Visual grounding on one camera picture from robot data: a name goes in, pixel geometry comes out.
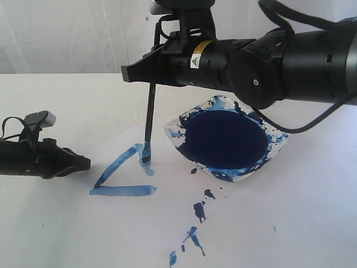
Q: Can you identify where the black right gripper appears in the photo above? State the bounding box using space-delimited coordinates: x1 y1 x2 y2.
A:
121 32 251 91

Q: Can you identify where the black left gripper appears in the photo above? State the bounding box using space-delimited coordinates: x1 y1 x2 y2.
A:
1 138 91 179

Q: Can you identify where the black paintbrush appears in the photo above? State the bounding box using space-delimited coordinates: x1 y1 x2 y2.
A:
142 83 156 163

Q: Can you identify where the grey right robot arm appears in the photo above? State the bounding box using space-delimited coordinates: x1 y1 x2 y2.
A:
122 17 356 109

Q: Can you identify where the white paper sheet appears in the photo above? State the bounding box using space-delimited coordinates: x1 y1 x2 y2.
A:
53 123 277 267

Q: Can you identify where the white square paint dish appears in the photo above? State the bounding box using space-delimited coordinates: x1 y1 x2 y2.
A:
164 95 289 182

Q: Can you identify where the white backdrop cloth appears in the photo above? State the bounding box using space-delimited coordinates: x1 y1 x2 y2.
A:
1 0 356 74

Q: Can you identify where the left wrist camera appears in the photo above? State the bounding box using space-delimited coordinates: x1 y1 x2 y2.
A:
24 111 56 129

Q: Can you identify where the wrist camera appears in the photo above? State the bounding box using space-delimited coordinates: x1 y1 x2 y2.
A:
149 0 216 42
24 111 56 129

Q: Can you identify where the black left camera cable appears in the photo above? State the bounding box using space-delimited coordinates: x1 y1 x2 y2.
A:
0 117 27 143

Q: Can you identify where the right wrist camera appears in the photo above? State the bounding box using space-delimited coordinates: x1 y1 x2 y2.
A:
149 0 216 42

